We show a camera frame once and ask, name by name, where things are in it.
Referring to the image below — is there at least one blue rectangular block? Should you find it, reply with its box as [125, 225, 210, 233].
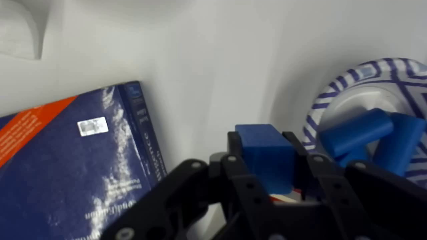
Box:
[233, 122, 299, 196]

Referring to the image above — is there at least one blue patterned paper plate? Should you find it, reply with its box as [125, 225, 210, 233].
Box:
[301, 56, 427, 189]

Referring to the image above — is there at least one blue book with orange stripe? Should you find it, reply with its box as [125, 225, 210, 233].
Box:
[0, 80, 169, 240]

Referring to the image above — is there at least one blue toy block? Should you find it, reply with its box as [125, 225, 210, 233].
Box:
[372, 112, 427, 178]
[317, 106, 395, 162]

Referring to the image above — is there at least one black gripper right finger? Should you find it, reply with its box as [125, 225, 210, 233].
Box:
[284, 130, 427, 240]

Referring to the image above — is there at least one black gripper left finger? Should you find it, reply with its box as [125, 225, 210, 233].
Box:
[100, 130, 276, 240]

